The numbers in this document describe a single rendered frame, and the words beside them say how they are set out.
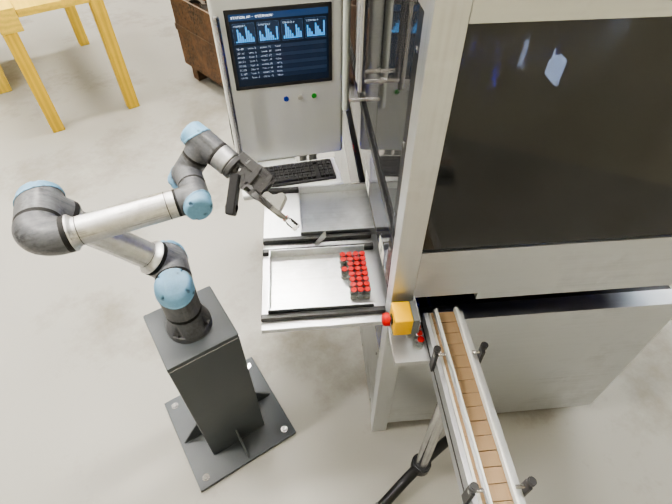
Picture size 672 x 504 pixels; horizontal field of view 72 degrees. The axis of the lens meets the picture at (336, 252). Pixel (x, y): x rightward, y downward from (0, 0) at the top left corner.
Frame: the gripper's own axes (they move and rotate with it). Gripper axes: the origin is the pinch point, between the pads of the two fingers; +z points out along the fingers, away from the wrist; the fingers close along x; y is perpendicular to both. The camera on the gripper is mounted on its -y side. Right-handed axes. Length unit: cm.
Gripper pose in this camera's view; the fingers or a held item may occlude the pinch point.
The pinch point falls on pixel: (282, 218)
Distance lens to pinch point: 129.8
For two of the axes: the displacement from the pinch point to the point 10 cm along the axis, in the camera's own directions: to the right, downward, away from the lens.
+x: -0.2, -0.3, 10.0
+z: 7.7, 6.4, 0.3
